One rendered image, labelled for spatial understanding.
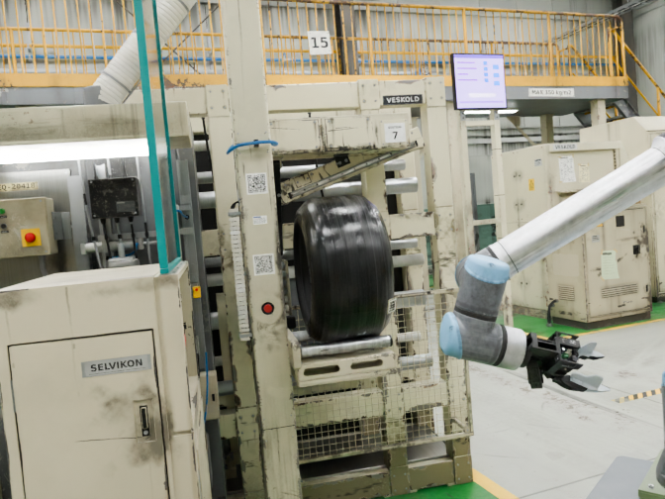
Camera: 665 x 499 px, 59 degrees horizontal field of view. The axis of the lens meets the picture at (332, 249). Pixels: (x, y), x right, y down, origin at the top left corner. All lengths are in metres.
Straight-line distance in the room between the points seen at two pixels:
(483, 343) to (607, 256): 5.51
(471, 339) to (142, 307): 0.73
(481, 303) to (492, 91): 5.16
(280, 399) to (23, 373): 1.02
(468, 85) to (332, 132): 3.81
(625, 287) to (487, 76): 2.64
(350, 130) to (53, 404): 1.56
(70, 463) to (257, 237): 1.00
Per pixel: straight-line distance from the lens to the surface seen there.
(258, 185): 2.12
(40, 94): 7.49
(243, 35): 2.22
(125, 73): 2.49
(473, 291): 1.23
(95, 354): 1.43
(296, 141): 2.42
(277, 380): 2.19
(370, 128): 2.49
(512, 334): 1.29
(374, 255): 2.00
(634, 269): 7.00
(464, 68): 6.17
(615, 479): 1.86
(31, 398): 1.48
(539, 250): 1.38
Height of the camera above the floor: 1.36
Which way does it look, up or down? 3 degrees down
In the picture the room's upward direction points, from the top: 5 degrees counter-clockwise
